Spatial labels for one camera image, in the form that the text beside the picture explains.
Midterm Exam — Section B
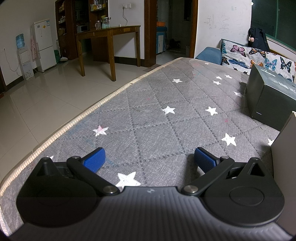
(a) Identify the white cardboard box tray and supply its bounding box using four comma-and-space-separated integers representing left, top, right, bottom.
271, 111, 296, 235

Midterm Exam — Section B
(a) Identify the blue sofa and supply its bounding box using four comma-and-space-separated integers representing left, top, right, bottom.
196, 47, 222, 65

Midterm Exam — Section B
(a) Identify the dark teal box lid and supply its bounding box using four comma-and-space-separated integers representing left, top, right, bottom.
246, 65, 295, 131

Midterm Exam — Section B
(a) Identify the white refrigerator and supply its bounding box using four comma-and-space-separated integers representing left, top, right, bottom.
31, 19, 57, 72

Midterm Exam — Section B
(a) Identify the dark jacket on sill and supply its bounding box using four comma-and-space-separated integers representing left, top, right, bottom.
248, 27, 270, 52

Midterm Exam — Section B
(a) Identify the butterfly print cushion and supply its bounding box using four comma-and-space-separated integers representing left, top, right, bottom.
221, 39, 295, 82

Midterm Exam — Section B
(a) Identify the dark wooden table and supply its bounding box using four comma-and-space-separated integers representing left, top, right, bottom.
75, 25, 141, 82

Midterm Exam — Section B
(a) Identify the dark wooden shelf cabinet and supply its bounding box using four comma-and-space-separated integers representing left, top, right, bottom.
55, 0, 108, 60

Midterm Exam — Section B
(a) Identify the grey star quilted table cover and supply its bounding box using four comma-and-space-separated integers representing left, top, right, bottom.
1, 58, 278, 235

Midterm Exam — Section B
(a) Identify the blue cabinet in doorway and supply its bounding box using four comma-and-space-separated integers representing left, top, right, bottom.
156, 22, 167, 54

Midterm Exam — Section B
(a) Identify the water dispenser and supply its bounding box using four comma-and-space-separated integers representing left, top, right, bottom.
16, 34, 34, 80

